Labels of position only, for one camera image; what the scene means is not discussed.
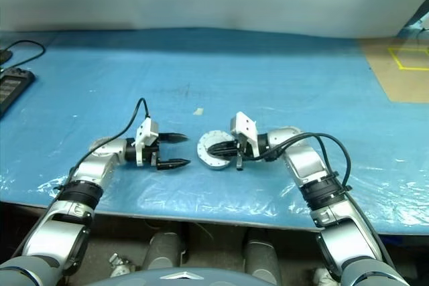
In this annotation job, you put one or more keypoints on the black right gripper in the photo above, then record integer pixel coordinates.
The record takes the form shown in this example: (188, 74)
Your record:
(242, 147)

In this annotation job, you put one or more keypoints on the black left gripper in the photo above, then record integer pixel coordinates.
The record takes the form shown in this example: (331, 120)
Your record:
(151, 155)

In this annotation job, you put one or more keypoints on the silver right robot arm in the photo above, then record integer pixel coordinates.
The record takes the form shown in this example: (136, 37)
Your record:
(308, 162)

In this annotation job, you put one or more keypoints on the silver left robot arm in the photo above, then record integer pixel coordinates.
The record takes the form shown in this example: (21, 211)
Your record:
(100, 162)

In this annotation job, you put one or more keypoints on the small white tape scrap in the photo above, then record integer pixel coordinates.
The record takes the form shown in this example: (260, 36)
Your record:
(198, 111)

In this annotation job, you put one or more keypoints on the blue plastic table sheet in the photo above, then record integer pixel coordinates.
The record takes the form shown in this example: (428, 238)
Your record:
(214, 81)

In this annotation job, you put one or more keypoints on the dark rounded robot leg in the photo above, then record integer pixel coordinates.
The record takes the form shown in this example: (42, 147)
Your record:
(263, 256)
(166, 252)

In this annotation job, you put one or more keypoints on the white robot foot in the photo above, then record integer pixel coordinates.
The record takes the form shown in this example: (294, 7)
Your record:
(122, 267)
(325, 276)

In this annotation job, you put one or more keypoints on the grey robot torso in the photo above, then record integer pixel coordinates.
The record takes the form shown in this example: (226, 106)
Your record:
(187, 281)

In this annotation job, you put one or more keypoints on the brown cardboard sheet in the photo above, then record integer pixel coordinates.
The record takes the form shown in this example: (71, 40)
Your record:
(378, 68)

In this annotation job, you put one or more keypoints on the black flat electronic device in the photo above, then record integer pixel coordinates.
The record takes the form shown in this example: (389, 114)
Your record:
(11, 86)

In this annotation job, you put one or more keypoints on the black plug block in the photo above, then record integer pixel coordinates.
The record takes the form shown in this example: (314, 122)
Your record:
(5, 56)

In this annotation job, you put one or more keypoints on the grey background equipment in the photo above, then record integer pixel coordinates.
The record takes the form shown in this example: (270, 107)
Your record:
(419, 23)

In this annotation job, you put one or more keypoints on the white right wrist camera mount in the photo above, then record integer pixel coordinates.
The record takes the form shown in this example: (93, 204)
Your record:
(244, 125)

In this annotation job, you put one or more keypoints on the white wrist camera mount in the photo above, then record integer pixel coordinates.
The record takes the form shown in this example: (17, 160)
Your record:
(147, 132)
(244, 125)

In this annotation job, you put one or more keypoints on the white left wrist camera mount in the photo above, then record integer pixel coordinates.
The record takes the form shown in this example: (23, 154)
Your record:
(147, 132)

